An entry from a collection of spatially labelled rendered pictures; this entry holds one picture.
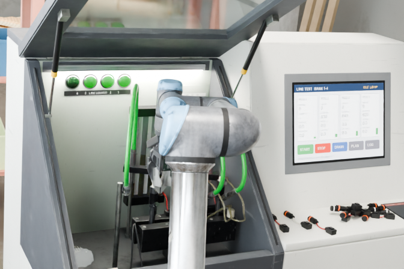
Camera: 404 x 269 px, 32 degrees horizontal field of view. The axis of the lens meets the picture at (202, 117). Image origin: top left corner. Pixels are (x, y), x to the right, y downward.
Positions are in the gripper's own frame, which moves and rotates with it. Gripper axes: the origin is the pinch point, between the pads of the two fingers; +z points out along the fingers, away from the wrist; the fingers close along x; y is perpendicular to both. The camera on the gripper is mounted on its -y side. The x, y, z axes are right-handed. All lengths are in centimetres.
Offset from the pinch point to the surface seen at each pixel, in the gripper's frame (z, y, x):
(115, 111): -16.0, -31.7, -4.5
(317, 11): -30, -194, 190
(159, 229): 13.4, 1.3, 0.6
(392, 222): 13, 18, 82
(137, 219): 13.0, -6.4, -3.7
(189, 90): -22.9, -31.2, 22.9
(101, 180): 8.9, -31.7, -7.8
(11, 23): 53, -619, 80
